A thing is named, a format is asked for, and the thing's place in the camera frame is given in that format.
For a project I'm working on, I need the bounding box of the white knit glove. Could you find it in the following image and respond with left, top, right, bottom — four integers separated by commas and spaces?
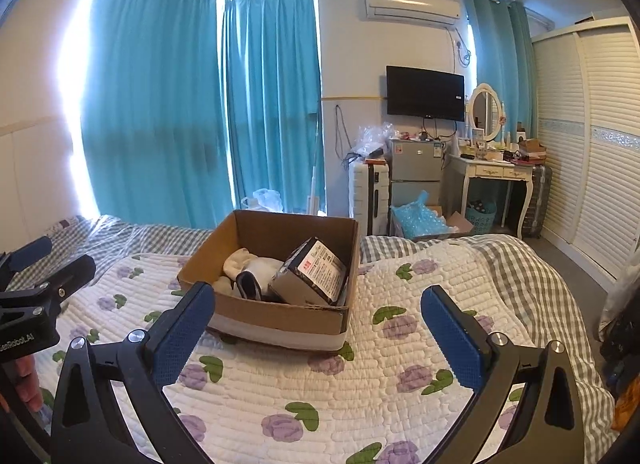
213, 247, 283, 303

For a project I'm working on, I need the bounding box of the large wet wipes pack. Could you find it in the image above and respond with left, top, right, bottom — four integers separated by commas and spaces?
269, 237, 346, 306

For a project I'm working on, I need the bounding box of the person's left hand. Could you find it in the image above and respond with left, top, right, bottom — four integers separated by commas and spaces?
12, 354, 43, 412

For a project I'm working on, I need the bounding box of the teal curtain left panel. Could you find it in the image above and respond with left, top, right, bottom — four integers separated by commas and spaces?
81, 0, 232, 229

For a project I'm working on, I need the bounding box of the teal curtain panel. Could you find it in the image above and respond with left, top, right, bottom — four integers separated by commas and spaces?
222, 0, 324, 213
81, 0, 232, 229

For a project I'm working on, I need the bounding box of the floral quilted bed cover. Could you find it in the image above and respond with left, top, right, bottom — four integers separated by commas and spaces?
29, 241, 609, 464

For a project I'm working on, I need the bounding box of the clear plastic bag on floor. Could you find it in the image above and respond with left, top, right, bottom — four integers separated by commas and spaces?
241, 188, 283, 213

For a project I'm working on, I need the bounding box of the brown cardboard box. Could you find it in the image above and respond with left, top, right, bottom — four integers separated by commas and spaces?
178, 210, 359, 352

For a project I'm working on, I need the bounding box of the dark suitcase by wardrobe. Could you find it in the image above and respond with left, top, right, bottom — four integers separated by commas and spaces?
522, 165, 553, 238

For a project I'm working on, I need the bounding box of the teal storage basket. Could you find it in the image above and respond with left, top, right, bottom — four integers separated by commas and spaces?
465, 200, 497, 235

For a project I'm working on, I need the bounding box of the blue plastic bag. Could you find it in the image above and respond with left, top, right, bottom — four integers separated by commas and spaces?
390, 190, 459, 240

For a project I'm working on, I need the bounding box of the white dressing table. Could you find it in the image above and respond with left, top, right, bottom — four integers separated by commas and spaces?
442, 153, 544, 239

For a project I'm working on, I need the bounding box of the small silver fridge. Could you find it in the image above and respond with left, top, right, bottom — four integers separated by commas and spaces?
387, 139, 444, 206

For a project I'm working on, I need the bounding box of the white suitcase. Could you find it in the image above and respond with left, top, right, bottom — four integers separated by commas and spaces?
348, 161, 390, 237

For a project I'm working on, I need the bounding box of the teal curtain middle panel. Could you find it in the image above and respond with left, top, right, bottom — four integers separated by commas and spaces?
222, 0, 324, 213

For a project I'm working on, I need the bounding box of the crumpled clear plastic bag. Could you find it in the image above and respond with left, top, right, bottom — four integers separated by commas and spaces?
352, 122, 396, 158

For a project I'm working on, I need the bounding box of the white oval vanity mirror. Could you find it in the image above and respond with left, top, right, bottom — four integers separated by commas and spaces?
465, 83, 506, 141

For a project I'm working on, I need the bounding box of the white louvered wardrobe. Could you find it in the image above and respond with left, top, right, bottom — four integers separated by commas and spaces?
533, 17, 639, 291

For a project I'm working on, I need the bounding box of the teal curtain right window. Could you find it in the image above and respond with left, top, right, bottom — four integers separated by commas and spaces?
463, 0, 537, 137

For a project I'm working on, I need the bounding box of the white air conditioner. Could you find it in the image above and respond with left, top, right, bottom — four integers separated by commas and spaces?
364, 0, 461, 26

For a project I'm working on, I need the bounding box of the black wall television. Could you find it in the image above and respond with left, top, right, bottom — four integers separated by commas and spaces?
386, 66, 465, 122

